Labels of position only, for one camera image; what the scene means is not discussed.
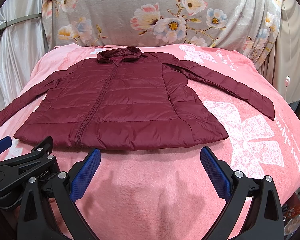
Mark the maroon quilted down jacket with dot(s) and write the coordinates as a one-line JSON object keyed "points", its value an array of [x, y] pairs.
{"points": [[125, 99]]}

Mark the beige curtain right side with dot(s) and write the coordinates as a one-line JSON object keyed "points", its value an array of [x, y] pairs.
{"points": [[287, 53]]}

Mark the silver satin curtain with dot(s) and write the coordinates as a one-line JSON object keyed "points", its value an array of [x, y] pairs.
{"points": [[22, 44]]}

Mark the grey floral quilt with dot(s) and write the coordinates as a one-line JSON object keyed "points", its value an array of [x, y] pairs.
{"points": [[249, 27]]}

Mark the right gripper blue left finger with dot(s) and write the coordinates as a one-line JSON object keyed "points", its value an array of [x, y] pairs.
{"points": [[36, 219]]}

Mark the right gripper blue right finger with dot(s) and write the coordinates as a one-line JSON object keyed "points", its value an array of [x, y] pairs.
{"points": [[264, 219]]}

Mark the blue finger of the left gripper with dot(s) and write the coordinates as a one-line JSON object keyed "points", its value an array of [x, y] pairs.
{"points": [[43, 148], [5, 143]]}

